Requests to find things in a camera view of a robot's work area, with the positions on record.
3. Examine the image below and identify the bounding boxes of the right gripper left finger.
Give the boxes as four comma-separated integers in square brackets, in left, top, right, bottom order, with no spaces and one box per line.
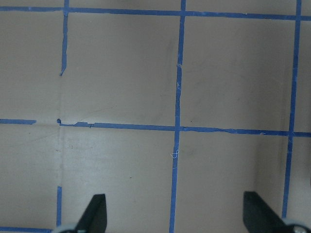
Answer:
[73,194,107,233]

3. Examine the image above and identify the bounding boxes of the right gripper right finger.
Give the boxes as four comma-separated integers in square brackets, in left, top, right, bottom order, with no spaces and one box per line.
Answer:
[243,191,294,233]

